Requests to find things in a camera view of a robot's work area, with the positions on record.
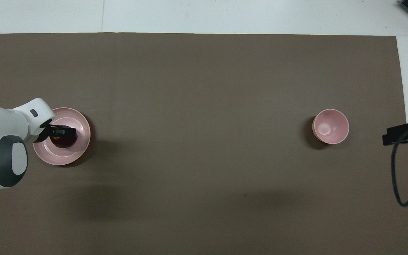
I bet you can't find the pink bowl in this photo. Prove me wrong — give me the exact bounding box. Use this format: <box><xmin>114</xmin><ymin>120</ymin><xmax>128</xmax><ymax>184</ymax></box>
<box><xmin>312</xmin><ymin>108</ymin><xmax>350</xmax><ymax>145</ymax></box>

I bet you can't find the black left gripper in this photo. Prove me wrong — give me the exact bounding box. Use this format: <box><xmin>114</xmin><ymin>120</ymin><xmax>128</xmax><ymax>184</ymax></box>
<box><xmin>34</xmin><ymin>120</ymin><xmax>77</xmax><ymax>144</ymax></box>

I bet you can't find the dark red apple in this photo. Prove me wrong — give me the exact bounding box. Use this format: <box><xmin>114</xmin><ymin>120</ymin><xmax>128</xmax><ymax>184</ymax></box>
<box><xmin>50</xmin><ymin>127</ymin><xmax>78</xmax><ymax>148</ymax></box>

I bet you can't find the pink plate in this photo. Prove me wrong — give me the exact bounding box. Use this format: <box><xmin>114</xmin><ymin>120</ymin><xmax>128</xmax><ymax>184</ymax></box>
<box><xmin>32</xmin><ymin>107</ymin><xmax>91</xmax><ymax>166</ymax></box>

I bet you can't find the brown table mat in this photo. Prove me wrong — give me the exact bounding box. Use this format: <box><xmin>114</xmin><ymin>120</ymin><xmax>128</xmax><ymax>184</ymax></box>
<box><xmin>0</xmin><ymin>33</ymin><xmax>408</xmax><ymax>255</ymax></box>

